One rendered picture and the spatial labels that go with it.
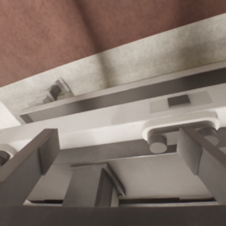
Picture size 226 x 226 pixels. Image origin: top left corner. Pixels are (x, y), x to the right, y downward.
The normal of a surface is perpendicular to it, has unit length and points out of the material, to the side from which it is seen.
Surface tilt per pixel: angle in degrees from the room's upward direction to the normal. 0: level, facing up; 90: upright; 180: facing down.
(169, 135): 0
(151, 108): 90
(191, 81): 0
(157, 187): 0
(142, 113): 90
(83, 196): 90
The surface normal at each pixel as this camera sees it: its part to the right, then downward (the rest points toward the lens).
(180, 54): -0.12, 0.64
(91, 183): -0.33, -0.75
